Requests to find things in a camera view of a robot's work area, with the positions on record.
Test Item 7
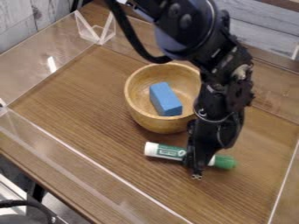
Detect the clear acrylic corner bracket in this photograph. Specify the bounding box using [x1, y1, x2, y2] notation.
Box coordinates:
[74, 10, 116, 46]

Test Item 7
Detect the blue foam block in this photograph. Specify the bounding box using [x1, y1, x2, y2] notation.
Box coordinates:
[150, 82, 183, 116]

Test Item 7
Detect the green Expo marker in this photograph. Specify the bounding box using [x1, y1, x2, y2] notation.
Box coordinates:
[145, 142, 237, 170]

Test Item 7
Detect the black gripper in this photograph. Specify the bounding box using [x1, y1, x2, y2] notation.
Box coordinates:
[183, 38, 255, 179]

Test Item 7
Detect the brown wooden bowl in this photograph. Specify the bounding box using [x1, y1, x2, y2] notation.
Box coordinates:
[124, 63, 202, 134]

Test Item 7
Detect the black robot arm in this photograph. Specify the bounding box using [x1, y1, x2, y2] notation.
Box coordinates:
[104, 0, 255, 179]

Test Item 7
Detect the black cable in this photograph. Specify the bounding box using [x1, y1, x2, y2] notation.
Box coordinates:
[0, 199, 56, 224]

